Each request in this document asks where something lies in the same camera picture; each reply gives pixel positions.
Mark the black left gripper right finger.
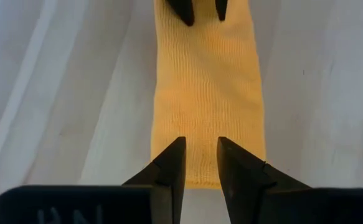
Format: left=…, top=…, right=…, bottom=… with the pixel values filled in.
left=217, top=136, right=363, bottom=224

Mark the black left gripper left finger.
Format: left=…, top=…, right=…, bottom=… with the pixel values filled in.
left=0, top=136, right=187, bottom=224

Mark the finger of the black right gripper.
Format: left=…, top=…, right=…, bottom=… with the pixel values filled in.
left=165, top=0, right=196, bottom=27
left=215, top=0, right=229, bottom=22

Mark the orange microfiber towel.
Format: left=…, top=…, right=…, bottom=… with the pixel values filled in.
left=149, top=0, right=266, bottom=190

